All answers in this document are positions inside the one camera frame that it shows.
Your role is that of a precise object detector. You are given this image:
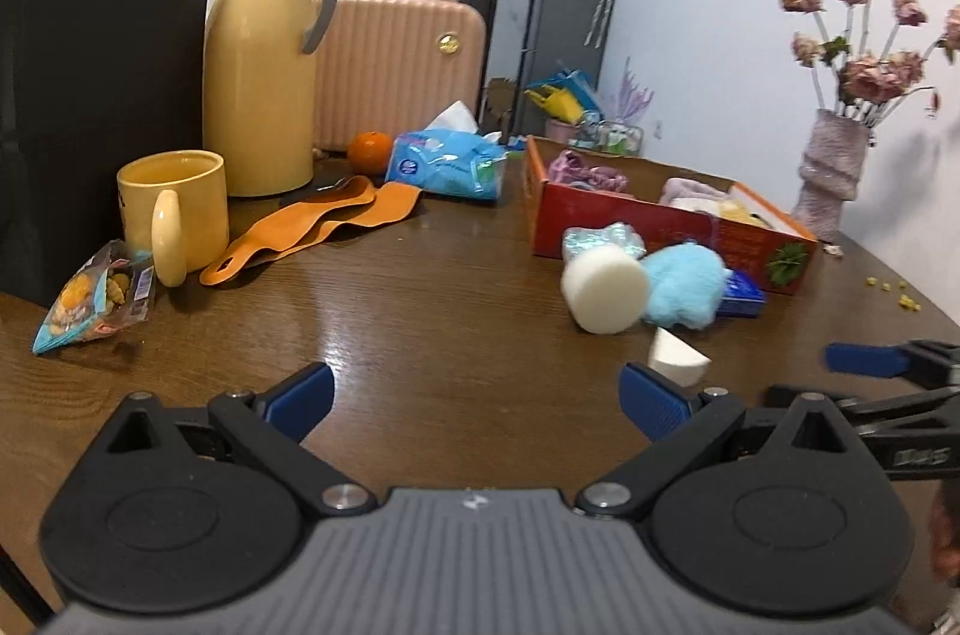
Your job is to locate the white wedge sponge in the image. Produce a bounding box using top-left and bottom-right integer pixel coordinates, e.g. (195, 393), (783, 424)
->
(647, 328), (711, 388)

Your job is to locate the white round sponge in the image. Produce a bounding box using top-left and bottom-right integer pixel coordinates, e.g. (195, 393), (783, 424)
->
(562, 243), (651, 336)

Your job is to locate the purple satin bonnet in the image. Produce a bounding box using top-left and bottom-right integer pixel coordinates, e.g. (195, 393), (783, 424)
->
(548, 149), (628, 193)

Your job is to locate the person's right hand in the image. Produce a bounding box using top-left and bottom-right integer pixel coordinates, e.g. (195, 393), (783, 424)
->
(928, 479), (960, 588)

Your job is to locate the blue small carton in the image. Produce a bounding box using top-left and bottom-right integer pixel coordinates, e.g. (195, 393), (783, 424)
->
(716, 270), (766, 318)

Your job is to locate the light blue plush toy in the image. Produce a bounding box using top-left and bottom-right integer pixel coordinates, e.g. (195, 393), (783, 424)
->
(640, 242), (727, 330)

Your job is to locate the snack packet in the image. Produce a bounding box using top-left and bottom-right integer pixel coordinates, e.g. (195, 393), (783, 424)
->
(32, 240), (155, 356)

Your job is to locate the pink ceramic vase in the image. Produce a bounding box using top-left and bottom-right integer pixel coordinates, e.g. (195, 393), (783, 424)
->
(791, 109), (872, 242)

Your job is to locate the yellow white plush in box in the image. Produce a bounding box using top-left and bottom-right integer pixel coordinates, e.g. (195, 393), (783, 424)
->
(669, 197), (771, 229)

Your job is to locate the pink headband in box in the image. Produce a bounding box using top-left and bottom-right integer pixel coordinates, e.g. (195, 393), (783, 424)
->
(659, 177), (729, 206)

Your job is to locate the yellow mug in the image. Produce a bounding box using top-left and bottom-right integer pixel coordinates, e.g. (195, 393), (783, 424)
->
(117, 149), (229, 287)

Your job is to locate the red cardboard box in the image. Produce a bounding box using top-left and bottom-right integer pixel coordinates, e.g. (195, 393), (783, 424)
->
(524, 137), (818, 296)

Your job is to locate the dried pink rose bouquet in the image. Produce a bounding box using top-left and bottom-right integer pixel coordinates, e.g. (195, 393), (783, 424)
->
(778, 0), (958, 131)

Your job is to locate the orange fruit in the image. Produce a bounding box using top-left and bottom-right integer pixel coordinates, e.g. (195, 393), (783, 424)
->
(347, 131), (394, 176)

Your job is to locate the blue tissue pack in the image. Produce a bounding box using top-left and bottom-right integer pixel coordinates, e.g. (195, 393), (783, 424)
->
(386, 101), (506, 201)

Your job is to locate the yellow thermos jug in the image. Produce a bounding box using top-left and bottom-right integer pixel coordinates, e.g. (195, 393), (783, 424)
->
(202, 0), (337, 198)

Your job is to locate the yellow blue bag pile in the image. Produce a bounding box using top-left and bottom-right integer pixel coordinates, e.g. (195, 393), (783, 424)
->
(523, 70), (602, 125)

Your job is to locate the pink ribbed suitcase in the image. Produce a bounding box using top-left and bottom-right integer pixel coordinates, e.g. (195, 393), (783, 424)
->
(314, 0), (487, 151)

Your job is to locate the grey refrigerator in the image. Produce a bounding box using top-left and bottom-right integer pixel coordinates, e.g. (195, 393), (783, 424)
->
(509, 0), (612, 137)

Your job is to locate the black paper bag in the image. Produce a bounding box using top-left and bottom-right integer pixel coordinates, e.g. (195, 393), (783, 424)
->
(2, 0), (206, 307)

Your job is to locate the wire rack with bottles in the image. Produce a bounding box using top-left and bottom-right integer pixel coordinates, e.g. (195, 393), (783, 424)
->
(574, 119), (644, 158)

